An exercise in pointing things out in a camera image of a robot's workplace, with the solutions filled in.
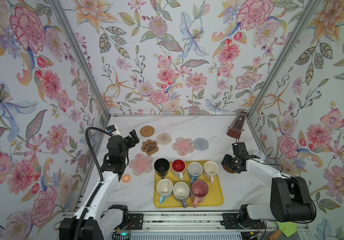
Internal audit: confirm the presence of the black mug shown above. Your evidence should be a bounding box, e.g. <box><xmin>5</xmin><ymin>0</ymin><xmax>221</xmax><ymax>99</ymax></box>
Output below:
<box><xmin>154</xmin><ymin>158</ymin><xmax>170</xmax><ymax>179</ymax></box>

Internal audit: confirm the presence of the small orange ball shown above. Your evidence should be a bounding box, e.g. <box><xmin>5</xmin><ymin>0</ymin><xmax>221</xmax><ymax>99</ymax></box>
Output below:
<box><xmin>121</xmin><ymin>174</ymin><xmax>131</xmax><ymax>184</ymax></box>

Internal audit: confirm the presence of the red interior white mug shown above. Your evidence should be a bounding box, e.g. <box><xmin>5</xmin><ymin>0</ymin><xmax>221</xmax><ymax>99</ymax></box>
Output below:
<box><xmin>171</xmin><ymin>159</ymin><xmax>186</xmax><ymax>181</ymax></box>

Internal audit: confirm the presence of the brown wooden metronome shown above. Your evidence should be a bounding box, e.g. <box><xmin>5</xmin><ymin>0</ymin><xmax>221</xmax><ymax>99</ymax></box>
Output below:
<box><xmin>226</xmin><ymin>111</ymin><xmax>247</xmax><ymax>140</ymax></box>

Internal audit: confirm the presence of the pale pink flower coaster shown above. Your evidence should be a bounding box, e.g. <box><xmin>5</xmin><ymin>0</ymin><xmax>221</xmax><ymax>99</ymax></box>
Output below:
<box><xmin>129</xmin><ymin>154</ymin><xmax>153</xmax><ymax>176</ymax></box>

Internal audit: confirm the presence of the grey round coaster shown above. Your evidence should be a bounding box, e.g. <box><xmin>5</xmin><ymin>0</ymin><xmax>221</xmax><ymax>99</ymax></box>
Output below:
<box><xmin>193</xmin><ymin>138</ymin><xmax>209</xmax><ymax>151</ymax></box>

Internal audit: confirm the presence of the white mug purple handle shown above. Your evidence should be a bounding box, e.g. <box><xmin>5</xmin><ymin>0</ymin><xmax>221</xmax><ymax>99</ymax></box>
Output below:
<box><xmin>173</xmin><ymin>182</ymin><xmax>190</xmax><ymax>208</ymax></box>

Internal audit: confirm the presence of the white mug blue handle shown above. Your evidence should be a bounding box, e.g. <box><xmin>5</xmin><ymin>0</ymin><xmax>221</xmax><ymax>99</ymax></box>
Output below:
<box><xmin>187</xmin><ymin>162</ymin><xmax>203</xmax><ymax>185</ymax></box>

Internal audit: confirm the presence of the cream mug pink handle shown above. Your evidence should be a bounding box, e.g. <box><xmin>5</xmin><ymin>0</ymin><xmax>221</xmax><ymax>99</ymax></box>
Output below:
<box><xmin>203</xmin><ymin>161</ymin><xmax>219</xmax><ymax>183</ymax></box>

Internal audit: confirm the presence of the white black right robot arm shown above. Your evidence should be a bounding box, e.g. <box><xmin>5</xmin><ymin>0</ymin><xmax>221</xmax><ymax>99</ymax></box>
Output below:
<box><xmin>221</xmin><ymin>142</ymin><xmax>317</xmax><ymax>225</ymax></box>

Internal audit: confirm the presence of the yellow tray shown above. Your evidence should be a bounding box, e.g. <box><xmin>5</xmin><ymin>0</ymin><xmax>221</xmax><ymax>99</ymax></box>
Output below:
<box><xmin>154</xmin><ymin>161</ymin><xmax>224</xmax><ymax>209</ymax></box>

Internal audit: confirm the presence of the green silicone spatula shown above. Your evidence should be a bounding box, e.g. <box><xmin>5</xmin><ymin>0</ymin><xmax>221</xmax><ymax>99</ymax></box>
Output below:
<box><xmin>268</xmin><ymin>222</ymin><xmax>297</xmax><ymax>240</ymax></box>

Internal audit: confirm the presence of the woven rattan round coaster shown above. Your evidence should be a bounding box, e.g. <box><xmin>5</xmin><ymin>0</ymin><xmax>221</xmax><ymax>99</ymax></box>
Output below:
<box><xmin>140</xmin><ymin>126</ymin><xmax>155</xmax><ymax>138</ymax></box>

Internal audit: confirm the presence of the brown wooden round coaster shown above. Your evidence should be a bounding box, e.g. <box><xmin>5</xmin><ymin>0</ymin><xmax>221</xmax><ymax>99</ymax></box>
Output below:
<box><xmin>222</xmin><ymin>164</ymin><xmax>235</xmax><ymax>174</ymax></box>

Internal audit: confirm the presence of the cork paw print coaster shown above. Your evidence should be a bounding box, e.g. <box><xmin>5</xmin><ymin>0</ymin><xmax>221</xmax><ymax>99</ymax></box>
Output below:
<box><xmin>141</xmin><ymin>140</ymin><xmax>159</xmax><ymax>156</ymax></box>

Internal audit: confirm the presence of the white mug light-blue handle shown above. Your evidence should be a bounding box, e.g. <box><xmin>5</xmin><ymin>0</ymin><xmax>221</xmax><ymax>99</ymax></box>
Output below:
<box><xmin>157</xmin><ymin>179</ymin><xmax>173</xmax><ymax>204</ymax></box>

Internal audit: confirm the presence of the white ceramic lidded jar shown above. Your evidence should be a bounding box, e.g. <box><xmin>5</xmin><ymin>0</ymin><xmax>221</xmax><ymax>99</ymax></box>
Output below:
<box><xmin>255</xmin><ymin>151</ymin><xmax>266</xmax><ymax>160</ymax></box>

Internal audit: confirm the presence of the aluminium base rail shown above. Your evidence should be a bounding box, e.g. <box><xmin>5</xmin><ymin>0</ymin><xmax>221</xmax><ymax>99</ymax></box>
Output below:
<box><xmin>53</xmin><ymin>211</ymin><xmax>310</xmax><ymax>233</ymax></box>

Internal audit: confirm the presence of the white embroidered round coaster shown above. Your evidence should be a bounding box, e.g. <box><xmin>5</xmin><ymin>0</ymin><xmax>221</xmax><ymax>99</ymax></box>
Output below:
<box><xmin>157</xmin><ymin>133</ymin><xmax>172</xmax><ymax>145</ymax></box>

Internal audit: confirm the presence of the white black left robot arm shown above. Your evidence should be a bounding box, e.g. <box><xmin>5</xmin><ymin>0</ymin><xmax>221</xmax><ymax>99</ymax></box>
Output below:
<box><xmin>59</xmin><ymin>125</ymin><xmax>140</xmax><ymax>240</ymax></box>

